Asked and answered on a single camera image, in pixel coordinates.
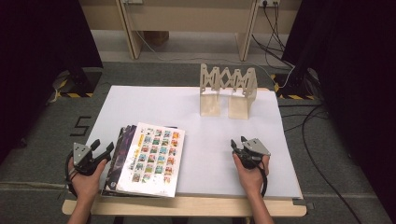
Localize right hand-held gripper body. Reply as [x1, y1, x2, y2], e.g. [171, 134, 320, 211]
[233, 137, 272, 171]

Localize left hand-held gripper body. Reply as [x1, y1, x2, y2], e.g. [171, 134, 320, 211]
[66, 142, 112, 177]

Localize white book with picture grid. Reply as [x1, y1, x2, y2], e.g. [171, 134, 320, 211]
[115, 121, 187, 199]

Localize wooden expandable book rack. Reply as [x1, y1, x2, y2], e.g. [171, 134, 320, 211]
[199, 63, 259, 121]

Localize person's left hand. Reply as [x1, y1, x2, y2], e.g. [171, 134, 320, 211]
[67, 158, 108, 201]

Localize person's right hand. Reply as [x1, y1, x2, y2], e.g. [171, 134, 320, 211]
[232, 152, 271, 197]

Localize white board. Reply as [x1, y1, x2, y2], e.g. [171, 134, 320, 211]
[66, 85, 304, 201]

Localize black stand base striped tape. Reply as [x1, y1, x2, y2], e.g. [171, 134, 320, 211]
[46, 66, 105, 105]
[270, 66, 323, 101]

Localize black curtain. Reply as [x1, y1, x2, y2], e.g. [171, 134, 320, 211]
[280, 0, 396, 223]
[0, 0, 105, 164]

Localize brown cardboard box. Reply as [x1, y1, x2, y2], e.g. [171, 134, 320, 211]
[143, 30, 171, 47]

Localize beige desk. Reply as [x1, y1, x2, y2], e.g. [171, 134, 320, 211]
[78, 0, 304, 62]

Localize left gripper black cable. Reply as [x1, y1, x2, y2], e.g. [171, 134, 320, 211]
[64, 150, 78, 199]

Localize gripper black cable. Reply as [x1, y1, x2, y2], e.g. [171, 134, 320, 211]
[256, 157, 270, 199]
[64, 150, 78, 199]

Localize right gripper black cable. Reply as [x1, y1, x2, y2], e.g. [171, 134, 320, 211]
[256, 157, 270, 199]

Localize long black floor cable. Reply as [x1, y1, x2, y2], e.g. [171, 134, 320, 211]
[301, 104, 364, 224]

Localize short black floor cables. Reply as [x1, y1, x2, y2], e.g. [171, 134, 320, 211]
[277, 103, 331, 133]

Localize black corner bracket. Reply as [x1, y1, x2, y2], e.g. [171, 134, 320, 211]
[292, 199, 316, 210]

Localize black cable bundle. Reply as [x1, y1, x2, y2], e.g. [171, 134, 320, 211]
[251, 0, 297, 70]

